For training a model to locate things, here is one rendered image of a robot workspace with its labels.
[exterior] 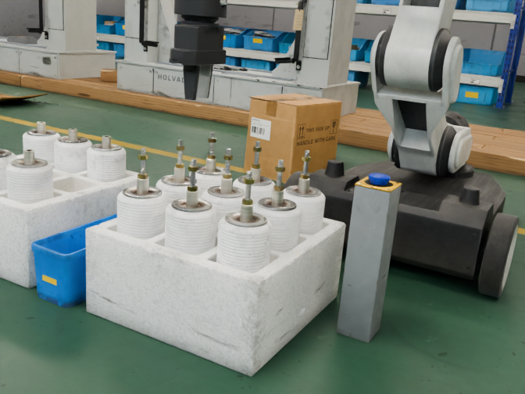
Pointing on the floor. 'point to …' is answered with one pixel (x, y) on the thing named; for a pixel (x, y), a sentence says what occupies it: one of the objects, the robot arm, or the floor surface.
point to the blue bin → (63, 265)
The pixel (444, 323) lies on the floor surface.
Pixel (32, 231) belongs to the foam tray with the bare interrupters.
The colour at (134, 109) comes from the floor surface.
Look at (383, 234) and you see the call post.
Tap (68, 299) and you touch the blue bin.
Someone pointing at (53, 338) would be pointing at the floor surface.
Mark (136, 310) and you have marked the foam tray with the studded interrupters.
